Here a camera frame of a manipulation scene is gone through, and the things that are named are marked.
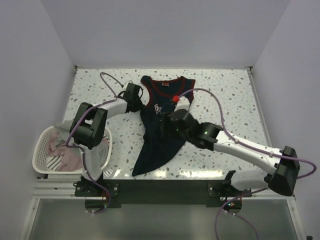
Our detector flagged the grey garment in basket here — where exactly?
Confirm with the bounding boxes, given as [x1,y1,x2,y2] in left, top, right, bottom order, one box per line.
[54,120,108,168]

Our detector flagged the aluminium frame rail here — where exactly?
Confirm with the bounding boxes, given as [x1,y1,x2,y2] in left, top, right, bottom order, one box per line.
[31,177,83,200]

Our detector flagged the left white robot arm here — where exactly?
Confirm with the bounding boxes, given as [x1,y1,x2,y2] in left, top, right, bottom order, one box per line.
[65,82,144,196]

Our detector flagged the navy basketball tank top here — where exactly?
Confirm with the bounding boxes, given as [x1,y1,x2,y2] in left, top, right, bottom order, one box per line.
[131,75,196,177]

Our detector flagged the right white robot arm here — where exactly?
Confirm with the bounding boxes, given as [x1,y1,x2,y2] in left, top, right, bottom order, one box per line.
[160,109,300,197]

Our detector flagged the white laundry basket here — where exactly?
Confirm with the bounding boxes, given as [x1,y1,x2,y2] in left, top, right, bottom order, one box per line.
[32,126,113,175]

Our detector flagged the pink garment in basket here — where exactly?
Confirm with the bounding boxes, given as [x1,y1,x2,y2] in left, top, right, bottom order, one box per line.
[46,131,82,172]

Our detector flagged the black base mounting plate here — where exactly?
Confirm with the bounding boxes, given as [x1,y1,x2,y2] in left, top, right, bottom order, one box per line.
[73,177,252,210]

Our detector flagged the striped white garment in basket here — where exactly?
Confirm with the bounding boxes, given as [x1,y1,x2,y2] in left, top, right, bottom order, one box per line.
[46,156,61,171]

